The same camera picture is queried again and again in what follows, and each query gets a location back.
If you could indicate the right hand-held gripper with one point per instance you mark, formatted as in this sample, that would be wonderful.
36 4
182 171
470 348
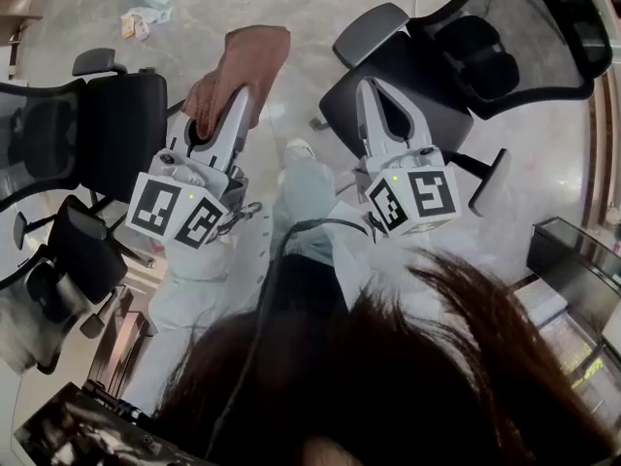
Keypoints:
432 197

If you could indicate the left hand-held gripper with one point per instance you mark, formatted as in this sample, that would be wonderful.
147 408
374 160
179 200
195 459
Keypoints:
155 207

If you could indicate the brown cloth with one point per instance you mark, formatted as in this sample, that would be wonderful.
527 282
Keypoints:
252 51

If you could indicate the person's left forearm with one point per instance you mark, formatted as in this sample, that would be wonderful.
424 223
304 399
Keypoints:
199 260

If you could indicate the person's right forearm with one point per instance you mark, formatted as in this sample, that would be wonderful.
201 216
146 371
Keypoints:
354 260

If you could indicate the black mesh-back office chair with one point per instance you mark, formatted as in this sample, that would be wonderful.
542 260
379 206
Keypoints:
436 109

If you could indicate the person's right leg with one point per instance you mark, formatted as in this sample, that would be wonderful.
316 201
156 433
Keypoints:
305 197

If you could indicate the white and yellow litter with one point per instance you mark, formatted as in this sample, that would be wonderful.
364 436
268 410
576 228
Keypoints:
140 22

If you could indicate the person's white striped shirt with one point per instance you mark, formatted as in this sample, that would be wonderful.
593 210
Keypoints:
179 304

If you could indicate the person's black top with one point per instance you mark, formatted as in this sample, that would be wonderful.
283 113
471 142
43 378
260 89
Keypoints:
305 284

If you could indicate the black glass display cabinet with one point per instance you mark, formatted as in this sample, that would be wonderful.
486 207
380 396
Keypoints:
563 270

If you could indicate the large glass window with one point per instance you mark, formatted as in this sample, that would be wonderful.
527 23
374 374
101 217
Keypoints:
577 357

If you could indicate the black backpack gear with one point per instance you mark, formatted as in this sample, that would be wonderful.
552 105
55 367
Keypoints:
73 430

